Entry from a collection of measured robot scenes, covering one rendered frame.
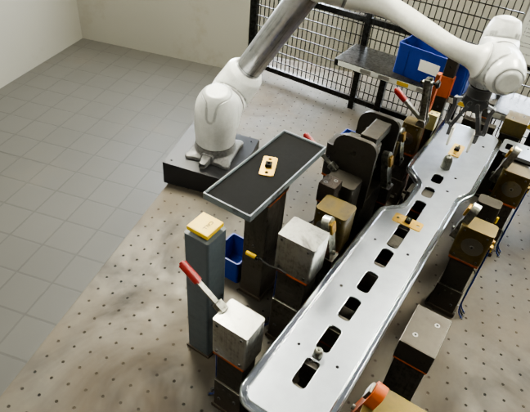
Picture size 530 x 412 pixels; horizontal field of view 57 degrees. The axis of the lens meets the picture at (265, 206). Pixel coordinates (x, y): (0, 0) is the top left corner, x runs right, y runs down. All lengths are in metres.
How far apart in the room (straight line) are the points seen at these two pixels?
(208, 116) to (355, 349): 1.01
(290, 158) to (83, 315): 0.75
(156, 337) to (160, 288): 0.18
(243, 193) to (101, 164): 2.19
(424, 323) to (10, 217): 2.40
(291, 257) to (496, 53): 0.77
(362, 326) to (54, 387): 0.80
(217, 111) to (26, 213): 1.58
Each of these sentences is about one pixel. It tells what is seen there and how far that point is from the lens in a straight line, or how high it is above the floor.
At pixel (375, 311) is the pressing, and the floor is 1.00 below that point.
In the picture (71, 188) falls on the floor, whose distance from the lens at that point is 3.15.
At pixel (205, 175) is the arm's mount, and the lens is 1.86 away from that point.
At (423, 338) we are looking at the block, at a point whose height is 1.03.
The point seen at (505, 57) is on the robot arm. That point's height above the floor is 1.42.
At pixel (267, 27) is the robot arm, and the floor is 1.27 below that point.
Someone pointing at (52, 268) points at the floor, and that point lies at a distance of 2.69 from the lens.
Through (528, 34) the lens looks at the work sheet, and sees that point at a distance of 2.23.
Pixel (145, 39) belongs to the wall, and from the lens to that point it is 4.73.
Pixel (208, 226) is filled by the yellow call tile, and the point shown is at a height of 1.16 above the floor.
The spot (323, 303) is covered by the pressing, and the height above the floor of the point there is 1.00.
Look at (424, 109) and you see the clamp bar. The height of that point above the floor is 1.12.
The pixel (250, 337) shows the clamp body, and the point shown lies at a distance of 1.03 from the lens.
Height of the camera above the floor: 1.91
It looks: 40 degrees down
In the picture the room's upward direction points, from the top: 6 degrees clockwise
